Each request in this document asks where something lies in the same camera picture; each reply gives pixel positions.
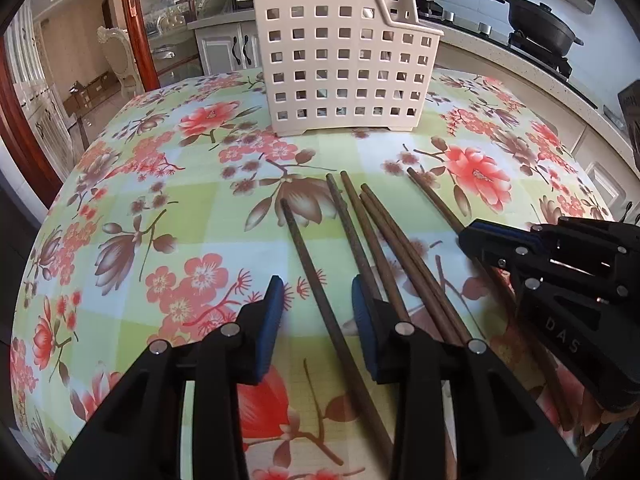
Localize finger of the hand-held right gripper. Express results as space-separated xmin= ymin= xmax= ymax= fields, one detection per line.
xmin=459 ymin=227 xmax=632 ymax=307
xmin=471 ymin=216 xmax=640 ymax=262

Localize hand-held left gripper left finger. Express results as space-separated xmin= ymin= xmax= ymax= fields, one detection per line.
xmin=55 ymin=274 xmax=286 ymax=480

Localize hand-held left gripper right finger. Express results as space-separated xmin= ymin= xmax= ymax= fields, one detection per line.
xmin=351 ymin=274 xmax=586 ymax=480

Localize brown wooden chopstick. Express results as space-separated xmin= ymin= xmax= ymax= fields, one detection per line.
xmin=340 ymin=170 xmax=413 ymax=323
xmin=279 ymin=198 xmax=397 ymax=466
xmin=360 ymin=184 xmax=474 ymax=342
xmin=325 ymin=173 xmax=381 ymax=306
xmin=359 ymin=193 xmax=462 ymax=345
xmin=406 ymin=167 xmax=576 ymax=432

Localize white perforated plastic utensil basket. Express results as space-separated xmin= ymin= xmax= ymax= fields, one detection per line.
xmin=248 ymin=0 xmax=445 ymax=136

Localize person's right hand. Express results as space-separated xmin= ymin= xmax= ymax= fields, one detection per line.
xmin=582 ymin=404 xmax=635 ymax=453

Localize black glass gas stove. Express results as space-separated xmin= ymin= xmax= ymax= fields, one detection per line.
xmin=415 ymin=0 xmax=598 ymax=108

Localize floral checked tablecloth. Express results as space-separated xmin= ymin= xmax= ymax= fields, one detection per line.
xmin=7 ymin=67 xmax=631 ymax=480

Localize black lidded cooking pot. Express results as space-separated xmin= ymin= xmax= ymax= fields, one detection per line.
xmin=500 ymin=0 xmax=585 ymax=56

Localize pile of cardboard boxes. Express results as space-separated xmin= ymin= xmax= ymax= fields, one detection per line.
xmin=62 ymin=72 xmax=123 ymax=113

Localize white ornate dining chair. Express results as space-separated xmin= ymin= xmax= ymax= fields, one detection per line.
xmin=96 ymin=25 xmax=146 ymax=98

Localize white hallway cabinet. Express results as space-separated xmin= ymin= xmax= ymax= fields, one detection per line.
xmin=7 ymin=5 xmax=76 ymax=161

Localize glass sliding door wooden frame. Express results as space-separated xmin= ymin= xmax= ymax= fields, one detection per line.
xmin=117 ymin=0 xmax=251 ymax=91

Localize red wooden door frame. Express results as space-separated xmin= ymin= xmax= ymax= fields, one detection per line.
xmin=0 ymin=0 xmax=166 ymax=196

